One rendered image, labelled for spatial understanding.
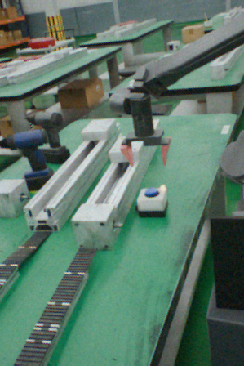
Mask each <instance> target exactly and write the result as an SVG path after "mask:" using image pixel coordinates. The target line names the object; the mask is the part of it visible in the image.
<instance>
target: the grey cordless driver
mask: <svg viewBox="0 0 244 366"><path fill-rule="evenodd" d="M24 119H27V121H28V122H31V123H32V125H34V126H39V127H42V129H45V130H47V135H48V140H49V145H48V146H46V147H44V148H42V152H43V154H44V156H45V158H46V161H47V162H46V163H52V164H60V165H61V164H63V163H65V162H67V161H68V160H69V158H70V157H71V154H70V151H69V149H66V146H65V145H62V144H61V143H60V136H59V134H58V131H57V129H56V128H55V127H61V125H62V124H63V121H64V119H63V118H62V116H61V114H59V113H43V112H32V113H31V114H30V115H28V116H27V118H24Z"/></svg>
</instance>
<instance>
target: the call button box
mask: <svg viewBox="0 0 244 366"><path fill-rule="evenodd" d="M157 189H158V194H155V195H147V194H145V191H146V190H147V189H142V190H141V192H140V195H139V198H138V199H137V205H135V210H136V211H139V217H165V216H166V211H167V208H168V205H169V203H168V195H167V188H166V189H165V190H161V188H157Z"/></svg>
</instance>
